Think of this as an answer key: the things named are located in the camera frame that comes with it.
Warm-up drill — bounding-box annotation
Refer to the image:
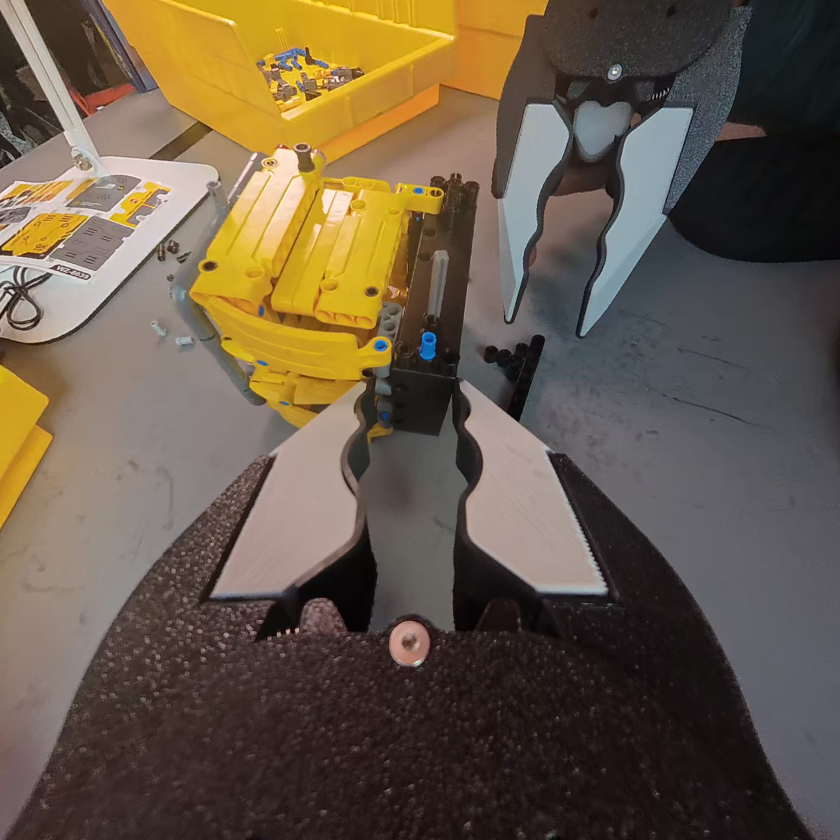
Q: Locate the yellow plastic bin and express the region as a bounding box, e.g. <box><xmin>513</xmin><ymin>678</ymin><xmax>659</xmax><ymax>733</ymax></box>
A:
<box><xmin>453</xmin><ymin>0</ymin><xmax>549</xmax><ymax>101</ymax></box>
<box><xmin>101</xmin><ymin>0</ymin><xmax>460</xmax><ymax>165</ymax></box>
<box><xmin>0</xmin><ymin>364</ymin><xmax>53</xmax><ymax>529</ymax></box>

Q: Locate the person's right hand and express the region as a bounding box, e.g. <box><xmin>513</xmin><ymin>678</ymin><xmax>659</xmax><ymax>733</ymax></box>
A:
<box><xmin>554</xmin><ymin>157</ymin><xmax>618</xmax><ymax>198</ymax></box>

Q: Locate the instruction sheet on white stand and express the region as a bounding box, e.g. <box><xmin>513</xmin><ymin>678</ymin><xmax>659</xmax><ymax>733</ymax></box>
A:
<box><xmin>0</xmin><ymin>0</ymin><xmax>221</xmax><ymax>345</ymax></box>

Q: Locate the black padded armrest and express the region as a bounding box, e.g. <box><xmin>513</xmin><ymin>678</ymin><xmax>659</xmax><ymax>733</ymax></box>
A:
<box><xmin>669</xmin><ymin>125</ymin><xmax>840</xmax><ymax>263</ymax></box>

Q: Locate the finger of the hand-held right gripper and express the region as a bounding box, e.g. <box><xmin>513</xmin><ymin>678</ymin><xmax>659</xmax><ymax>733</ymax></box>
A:
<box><xmin>576</xmin><ymin>105</ymin><xmax>695</xmax><ymax>339</ymax></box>
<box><xmin>496</xmin><ymin>98</ymin><xmax>575</xmax><ymax>325</ymax></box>

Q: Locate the long black lego beam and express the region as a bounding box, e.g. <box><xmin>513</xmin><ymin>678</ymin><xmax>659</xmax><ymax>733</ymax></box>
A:
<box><xmin>507</xmin><ymin>333</ymin><xmax>547</xmax><ymax>422</ymax></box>

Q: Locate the heap of mixed lego parts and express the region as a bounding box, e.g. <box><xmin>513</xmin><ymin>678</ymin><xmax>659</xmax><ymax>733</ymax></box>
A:
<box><xmin>256</xmin><ymin>47</ymin><xmax>368</xmax><ymax>112</ymax></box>

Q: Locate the person's right forearm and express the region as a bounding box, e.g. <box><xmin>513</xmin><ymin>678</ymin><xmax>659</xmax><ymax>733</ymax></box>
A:
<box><xmin>718</xmin><ymin>0</ymin><xmax>840</xmax><ymax>142</ymax></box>

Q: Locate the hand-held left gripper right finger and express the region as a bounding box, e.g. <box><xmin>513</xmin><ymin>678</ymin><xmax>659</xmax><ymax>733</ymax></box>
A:
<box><xmin>453</xmin><ymin>381</ymin><xmax>611</xmax><ymax>632</ymax></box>

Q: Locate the yellow grey sticker sheet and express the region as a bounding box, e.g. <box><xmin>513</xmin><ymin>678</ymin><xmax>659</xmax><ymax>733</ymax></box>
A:
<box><xmin>0</xmin><ymin>172</ymin><xmax>173</xmax><ymax>283</ymax></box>

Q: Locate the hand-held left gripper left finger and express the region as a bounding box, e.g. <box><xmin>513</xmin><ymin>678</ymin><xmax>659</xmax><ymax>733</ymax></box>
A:
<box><xmin>210</xmin><ymin>382</ymin><xmax>378</xmax><ymax>634</ymax></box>

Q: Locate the yellow black lego robot body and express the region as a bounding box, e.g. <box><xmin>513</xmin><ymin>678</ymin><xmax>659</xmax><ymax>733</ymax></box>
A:
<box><xmin>174</xmin><ymin>143</ymin><xmax>480</xmax><ymax>437</ymax></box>

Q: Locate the black usb cable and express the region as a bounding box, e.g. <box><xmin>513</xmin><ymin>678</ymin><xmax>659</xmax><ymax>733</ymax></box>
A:
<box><xmin>0</xmin><ymin>269</ymin><xmax>53</xmax><ymax>332</ymax></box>

